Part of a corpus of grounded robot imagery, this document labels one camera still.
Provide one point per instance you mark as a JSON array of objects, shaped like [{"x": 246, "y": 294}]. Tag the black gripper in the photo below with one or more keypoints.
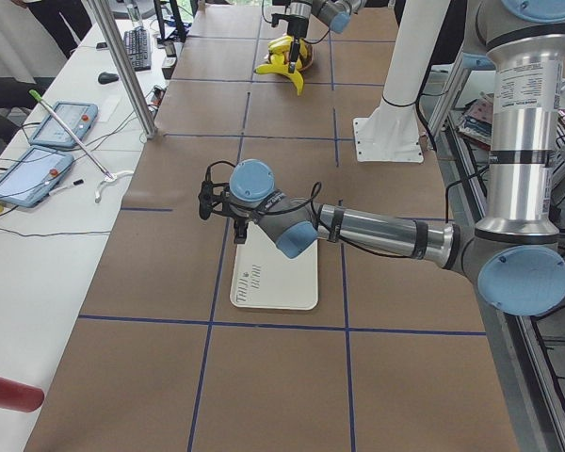
[
  {"x": 295, "y": 27},
  {"x": 241, "y": 220}
]

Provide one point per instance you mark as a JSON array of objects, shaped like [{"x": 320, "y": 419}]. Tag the yellow banana moved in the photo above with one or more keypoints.
[
  {"x": 295, "y": 76},
  {"x": 280, "y": 45}
]

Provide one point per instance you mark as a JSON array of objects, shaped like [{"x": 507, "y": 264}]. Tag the brown wicker basket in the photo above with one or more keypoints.
[{"x": 306, "y": 55}]

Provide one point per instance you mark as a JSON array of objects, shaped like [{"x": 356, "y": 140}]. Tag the yellow banana in basket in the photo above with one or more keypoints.
[{"x": 278, "y": 59}]

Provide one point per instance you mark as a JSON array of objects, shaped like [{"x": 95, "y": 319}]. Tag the white bear print tray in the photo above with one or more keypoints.
[{"x": 264, "y": 278}]

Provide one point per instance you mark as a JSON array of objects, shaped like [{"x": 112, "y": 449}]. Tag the black keyboard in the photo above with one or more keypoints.
[{"x": 137, "y": 45}]

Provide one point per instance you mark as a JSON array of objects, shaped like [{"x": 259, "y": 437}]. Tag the black computer mouse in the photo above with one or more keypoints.
[{"x": 105, "y": 78}]

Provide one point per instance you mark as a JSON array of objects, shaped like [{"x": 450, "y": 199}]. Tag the brown paper table cover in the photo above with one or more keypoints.
[{"x": 352, "y": 353}]

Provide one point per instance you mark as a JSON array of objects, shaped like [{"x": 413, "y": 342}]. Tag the near blue teach pendant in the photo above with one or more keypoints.
[{"x": 28, "y": 181}]

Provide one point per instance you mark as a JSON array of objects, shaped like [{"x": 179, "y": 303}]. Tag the red cylinder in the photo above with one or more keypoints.
[{"x": 19, "y": 397}]

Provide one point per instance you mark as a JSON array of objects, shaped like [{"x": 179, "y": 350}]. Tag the white camera mast base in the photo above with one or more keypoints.
[{"x": 390, "y": 133}]

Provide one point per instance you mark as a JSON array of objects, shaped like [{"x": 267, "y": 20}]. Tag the aluminium frame post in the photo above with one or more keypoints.
[{"x": 105, "y": 19}]

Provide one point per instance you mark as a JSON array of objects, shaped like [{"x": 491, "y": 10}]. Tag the long metal rod green handle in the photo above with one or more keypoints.
[{"x": 108, "y": 175}]

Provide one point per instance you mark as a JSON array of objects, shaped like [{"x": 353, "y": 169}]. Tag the aluminium side frame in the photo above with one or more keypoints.
[{"x": 511, "y": 254}]

